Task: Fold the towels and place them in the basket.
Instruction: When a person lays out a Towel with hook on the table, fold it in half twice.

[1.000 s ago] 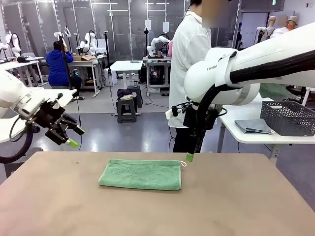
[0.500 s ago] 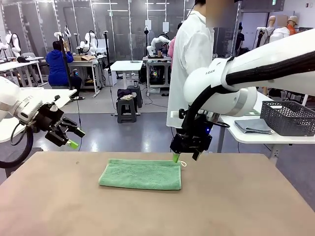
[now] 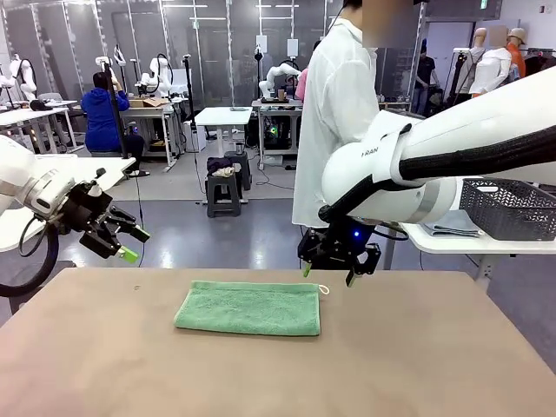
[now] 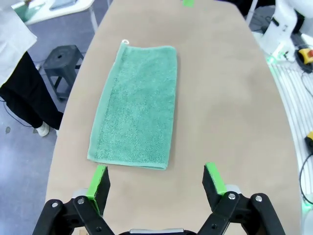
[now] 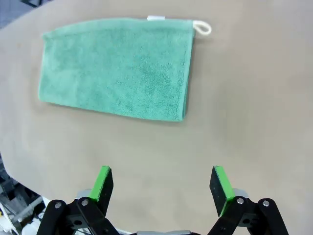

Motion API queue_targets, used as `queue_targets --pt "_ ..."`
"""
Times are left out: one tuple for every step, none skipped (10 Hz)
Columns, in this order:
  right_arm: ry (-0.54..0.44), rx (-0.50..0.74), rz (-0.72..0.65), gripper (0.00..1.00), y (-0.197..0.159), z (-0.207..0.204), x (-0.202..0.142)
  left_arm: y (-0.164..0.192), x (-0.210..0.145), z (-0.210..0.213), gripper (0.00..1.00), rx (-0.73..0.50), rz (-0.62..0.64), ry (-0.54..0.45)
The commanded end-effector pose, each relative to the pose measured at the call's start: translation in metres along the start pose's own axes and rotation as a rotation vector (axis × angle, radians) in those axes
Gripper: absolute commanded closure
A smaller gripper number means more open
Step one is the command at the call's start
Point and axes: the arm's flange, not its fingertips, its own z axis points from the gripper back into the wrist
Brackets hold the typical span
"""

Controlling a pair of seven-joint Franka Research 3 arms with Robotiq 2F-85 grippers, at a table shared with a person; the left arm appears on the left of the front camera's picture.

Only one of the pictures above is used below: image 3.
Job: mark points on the dark clothes pile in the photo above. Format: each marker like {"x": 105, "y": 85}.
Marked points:
{"x": 219, "y": 165}

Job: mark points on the steel tumbler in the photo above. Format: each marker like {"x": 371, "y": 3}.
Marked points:
{"x": 240, "y": 147}

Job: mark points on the black tripod pole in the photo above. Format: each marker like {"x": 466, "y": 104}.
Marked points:
{"x": 114, "y": 104}

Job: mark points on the person in blue hoodie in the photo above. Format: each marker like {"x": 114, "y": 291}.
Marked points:
{"x": 102, "y": 117}

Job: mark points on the white desk with thin legs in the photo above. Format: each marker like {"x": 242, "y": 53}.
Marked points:
{"x": 26, "y": 115}

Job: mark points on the person in black t-shirt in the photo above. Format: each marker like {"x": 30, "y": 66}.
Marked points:
{"x": 425, "y": 74}

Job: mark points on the clothes rack with dark garments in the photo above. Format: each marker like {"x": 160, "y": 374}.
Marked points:
{"x": 534, "y": 65}

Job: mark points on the mannequin with white shirt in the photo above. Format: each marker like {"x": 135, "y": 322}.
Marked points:
{"x": 493, "y": 69}

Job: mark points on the grey plastic lattice basket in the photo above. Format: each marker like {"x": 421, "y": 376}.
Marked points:
{"x": 508, "y": 213}

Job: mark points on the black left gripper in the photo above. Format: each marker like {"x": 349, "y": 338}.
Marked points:
{"x": 87, "y": 208}

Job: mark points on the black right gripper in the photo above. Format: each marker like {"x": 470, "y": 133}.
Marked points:
{"x": 339, "y": 247}

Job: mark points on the white table with rounded corner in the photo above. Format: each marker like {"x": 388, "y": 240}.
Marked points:
{"x": 456, "y": 245}
{"x": 117, "y": 165}

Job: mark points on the person in pink hoodie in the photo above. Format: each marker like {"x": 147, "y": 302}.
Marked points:
{"x": 302, "y": 87}

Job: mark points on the black stand pole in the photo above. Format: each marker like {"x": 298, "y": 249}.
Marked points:
{"x": 189, "y": 100}

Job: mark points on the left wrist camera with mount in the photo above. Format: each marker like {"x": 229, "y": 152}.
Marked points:
{"x": 94, "y": 189}

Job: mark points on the person in white shirt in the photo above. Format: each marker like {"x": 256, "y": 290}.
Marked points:
{"x": 339, "y": 108}

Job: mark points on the open cardboard box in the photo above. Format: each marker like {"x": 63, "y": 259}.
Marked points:
{"x": 147, "y": 103}

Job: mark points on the mannequin with grey top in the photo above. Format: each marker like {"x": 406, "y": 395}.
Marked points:
{"x": 475, "y": 56}

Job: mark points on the white desk with metal frame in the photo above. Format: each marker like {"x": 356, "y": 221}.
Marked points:
{"x": 150, "y": 111}

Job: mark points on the black bags pile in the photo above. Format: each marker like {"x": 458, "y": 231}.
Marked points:
{"x": 436, "y": 97}

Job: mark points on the grey plastic stool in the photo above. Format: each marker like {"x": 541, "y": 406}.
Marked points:
{"x": 243, "y": 167}
{"x": 217, "y": 181}

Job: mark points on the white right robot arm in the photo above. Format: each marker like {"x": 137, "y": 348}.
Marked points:
{"x": 456, "y": 130}

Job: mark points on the green terry towel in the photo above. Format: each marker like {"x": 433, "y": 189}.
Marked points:
{"x": 247, "y": 308}

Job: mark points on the white height-adjustable desk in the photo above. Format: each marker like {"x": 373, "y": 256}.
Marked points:
{"x": 221, "y": 116}

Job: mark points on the dark grey round-hole stool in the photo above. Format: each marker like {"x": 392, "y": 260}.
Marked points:
{"x": 26, "y": 276}

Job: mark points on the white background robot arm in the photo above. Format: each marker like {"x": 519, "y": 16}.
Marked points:
{"x": 156, "y": 71}
{"x": 273, "y": 76}
{"x": 26, "y": 74}

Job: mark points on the mannequin with orange shirt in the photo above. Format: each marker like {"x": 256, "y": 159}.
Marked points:
{"x": 517, "y": 54}

